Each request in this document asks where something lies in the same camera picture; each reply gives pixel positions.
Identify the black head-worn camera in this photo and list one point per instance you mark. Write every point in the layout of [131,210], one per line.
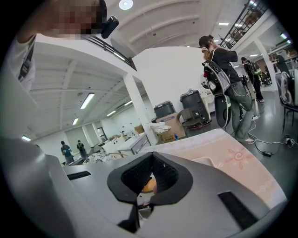
[109,26]

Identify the small black bin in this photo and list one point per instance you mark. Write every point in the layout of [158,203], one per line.
[164,109]

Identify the large black bin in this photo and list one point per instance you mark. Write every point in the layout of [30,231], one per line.
[194,104]

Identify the person's white shirt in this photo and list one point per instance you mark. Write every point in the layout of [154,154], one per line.
[14,93]

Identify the white desk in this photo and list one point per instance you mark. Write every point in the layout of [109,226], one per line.
[133,144]

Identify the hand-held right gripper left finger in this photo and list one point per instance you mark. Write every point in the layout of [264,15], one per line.
[126,188]

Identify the black balcony railing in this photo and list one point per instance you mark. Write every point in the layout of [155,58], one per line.
[244,21]

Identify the pink flower-print table cloth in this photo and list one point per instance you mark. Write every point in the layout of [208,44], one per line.
[232,158]

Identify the long ceiling tube light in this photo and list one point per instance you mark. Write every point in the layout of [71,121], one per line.
[87,100]

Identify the round ceiling light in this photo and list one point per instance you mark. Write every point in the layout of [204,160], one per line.
[126,4]

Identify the brown plastic chair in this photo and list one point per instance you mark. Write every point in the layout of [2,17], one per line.
[188,119]

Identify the brown cardboard box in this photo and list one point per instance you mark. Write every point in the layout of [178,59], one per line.
[171,129]

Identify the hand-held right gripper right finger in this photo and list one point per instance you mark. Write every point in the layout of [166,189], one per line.
[173,186]

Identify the orange-yellow food piece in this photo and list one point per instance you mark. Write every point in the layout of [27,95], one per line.
[148,186]

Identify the black power adapter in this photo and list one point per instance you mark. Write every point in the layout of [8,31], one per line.
[267,153]

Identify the white pillar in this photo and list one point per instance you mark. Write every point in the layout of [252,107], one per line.
[139,104]

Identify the black upright board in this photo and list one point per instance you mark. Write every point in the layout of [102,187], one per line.
[222,111]

